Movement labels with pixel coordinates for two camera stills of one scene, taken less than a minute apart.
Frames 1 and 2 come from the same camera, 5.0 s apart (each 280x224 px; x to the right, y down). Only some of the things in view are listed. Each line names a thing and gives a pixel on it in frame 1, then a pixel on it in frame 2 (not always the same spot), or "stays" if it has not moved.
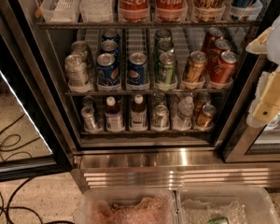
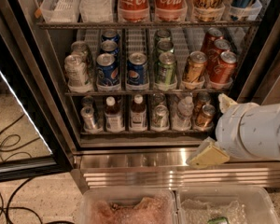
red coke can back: x=209 y=39 stays
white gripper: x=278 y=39 to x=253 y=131
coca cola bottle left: x=133 y=3 stays
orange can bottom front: x=204 y=119 stays
